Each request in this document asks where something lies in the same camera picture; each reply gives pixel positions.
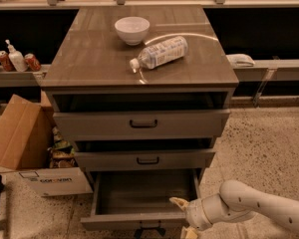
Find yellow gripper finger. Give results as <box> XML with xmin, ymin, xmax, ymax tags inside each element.
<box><xmin>180</xmin><ymin>227</ymin><xmax>198</xmax><ymax>239</ymax></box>
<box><xmin>169</xmin><ymin>197</ymin><xmax>189</xmax><ymax>211</ymax></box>

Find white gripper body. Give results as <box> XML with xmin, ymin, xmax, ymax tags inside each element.
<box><xmin>185</xmin><ymin>199</ymin><xmax>211</xmax><ymax>231</ymax></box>

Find grey bottom drawer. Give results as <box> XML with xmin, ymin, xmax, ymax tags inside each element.
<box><xmin>81</xmin><ymin>169</ymin><xmax>200</xmax><ymax>230</ymax></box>

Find grey drawer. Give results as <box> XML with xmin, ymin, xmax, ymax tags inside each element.
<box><xmin>75</xmin><ymin>149</ymin><xmax>215</xmax><ymax>171</ymax></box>
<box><xmin>54</xmin><ymin>110</ymin><xmax>229</xmax><ymax>141</ymax></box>
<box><xmin>81</xmin><ymin>169</ymin><xmax>200</xmax><ymax>230</ymax></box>

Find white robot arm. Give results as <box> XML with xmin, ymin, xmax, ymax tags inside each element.
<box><xmin>169</xmin><ymin>180</ymin><xmax>299</xmax><ymax>239</ymax></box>

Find grey middle drawer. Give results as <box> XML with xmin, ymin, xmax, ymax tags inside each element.
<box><xmin>75</xmin><ymin>149</ymin><xmax>215</xmax><ymax>171</ymax></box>

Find grey top drawer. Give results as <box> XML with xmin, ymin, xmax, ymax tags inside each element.
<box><xmin>54</xmin><ymin>110</ymin><xmax>229</xmax><ymax>141</ymax></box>

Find grey drawer cabinet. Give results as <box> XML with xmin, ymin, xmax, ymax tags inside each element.
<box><xmin>40</xmin><ymin>5</ymin><xmax>239</xmax><ymax>184</ymax></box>

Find snack bags in box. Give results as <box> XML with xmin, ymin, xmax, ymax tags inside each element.
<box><xmin>48</xmin><ymin>126</ymin><xmax>77</xmax><ymax>168</ymax></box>

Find clear plastic water bottle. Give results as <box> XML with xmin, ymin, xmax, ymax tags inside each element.
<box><xmin>130</xmin><ymin>36</ymin><xmax>188</xmax><ymax>73</ymax></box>

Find white folded cloth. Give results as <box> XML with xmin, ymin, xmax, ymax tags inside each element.
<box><xmin>227</xmin><ymin>54</ymin><xmax>255</xmax><ymax>67</ymax></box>

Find brown cardboard box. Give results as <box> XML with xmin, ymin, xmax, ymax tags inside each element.
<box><xmin>0</xmin><ymin>95</ymin><xmax>93</xmax><ymax>197</ymax></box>

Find white ceramic bowl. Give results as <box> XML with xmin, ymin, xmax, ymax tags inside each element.
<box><xmin>115</xmin><ymin>17</ymin><xmax>150</xmax><ymax>46</ymax></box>

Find red soda can right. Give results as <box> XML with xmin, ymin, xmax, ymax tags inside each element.
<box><xmin>24</xmin><ymin>53</ymin><xmax>41</xmax><ymax>72</ymax></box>

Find red soda can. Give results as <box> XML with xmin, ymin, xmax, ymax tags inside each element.
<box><xmin>24</xmin><ymin>53</ymin><xmax>41</xmax><ymax>72</ymax></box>
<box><xmin>0</xmin><ymin>51</ymin><xmax>14</xmax><ymax>72</ymax></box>

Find white pump dispenser bottle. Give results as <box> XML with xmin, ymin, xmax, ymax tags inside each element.
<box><xmin>5</xmin><ymin>40</ymin><xmax>28</xmax><ymax>72</ymax></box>

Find red soda can left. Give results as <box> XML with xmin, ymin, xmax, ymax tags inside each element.
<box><xmin>0</xmin><ymin>51</ymin><xmax>14</xmax><ymax>72</ymax></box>

